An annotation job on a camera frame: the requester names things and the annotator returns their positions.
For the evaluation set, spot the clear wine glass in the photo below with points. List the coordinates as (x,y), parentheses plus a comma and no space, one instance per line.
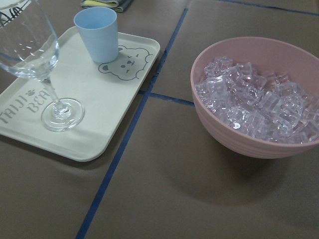
(29,49)

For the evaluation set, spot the pink bowl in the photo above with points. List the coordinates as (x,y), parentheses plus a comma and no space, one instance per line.
(265,54)

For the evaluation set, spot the pile of clear ice cubes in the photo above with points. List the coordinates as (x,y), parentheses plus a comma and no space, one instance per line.
(268,106)

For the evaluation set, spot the cream bear tray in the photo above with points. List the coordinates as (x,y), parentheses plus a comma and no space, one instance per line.
(105,90)

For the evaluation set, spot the light blue plastic cup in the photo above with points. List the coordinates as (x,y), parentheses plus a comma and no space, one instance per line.
(98,29)

